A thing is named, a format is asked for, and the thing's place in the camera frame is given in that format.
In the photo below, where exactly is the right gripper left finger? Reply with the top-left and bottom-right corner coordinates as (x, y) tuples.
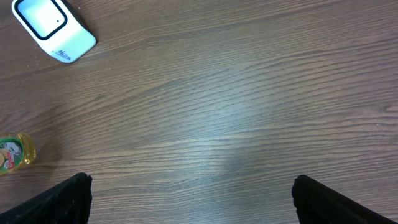
(1, 172), (93, 224)

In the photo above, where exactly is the yellow oil bottle silver cap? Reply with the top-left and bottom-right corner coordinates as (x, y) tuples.
(1, 133), (36, 175)

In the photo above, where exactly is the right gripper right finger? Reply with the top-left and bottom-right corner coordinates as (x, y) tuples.
(292, 175), (397, 224)

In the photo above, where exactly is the white barcode scanner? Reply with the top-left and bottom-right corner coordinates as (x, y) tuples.
(11, 0), (97, 63)

